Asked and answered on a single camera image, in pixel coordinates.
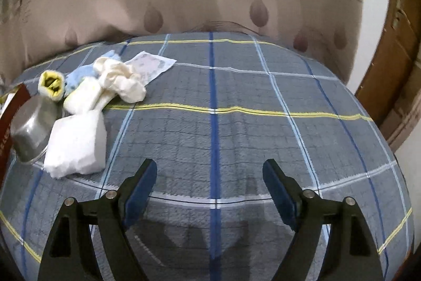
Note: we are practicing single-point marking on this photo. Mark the gold rectangular tray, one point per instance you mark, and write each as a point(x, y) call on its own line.
point(9, 113)

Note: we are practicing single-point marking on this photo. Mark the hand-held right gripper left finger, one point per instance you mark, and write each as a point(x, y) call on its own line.
point(142, 192)

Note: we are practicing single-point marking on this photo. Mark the white foam block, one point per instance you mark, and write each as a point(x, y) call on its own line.
point(75, 142)

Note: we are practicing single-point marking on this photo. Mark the grey plaid blanket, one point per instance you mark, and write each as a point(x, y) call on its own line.
point(230, 136)

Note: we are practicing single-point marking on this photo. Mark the light blue fluffy towel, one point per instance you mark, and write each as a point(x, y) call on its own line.
point(79, 77)

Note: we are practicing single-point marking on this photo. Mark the white cloth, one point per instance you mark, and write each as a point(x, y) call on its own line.
point(121, 78)

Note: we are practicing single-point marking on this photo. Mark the cream sock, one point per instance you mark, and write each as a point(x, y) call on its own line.
point(82, 95)

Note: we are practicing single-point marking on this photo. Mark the brown wooden door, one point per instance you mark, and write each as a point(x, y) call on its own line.
point(394, 70)

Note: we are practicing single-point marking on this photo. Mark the stainless steel bowl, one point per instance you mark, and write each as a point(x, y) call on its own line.
point(31, 129)

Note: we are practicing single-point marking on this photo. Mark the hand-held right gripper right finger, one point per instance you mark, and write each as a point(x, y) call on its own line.
point(279, 192)

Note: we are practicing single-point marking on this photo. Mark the white printed paper sheet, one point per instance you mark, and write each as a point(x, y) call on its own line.
point(150, 65)

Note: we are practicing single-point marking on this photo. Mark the yellow and white sock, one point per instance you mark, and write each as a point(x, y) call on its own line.
point(51, 84)

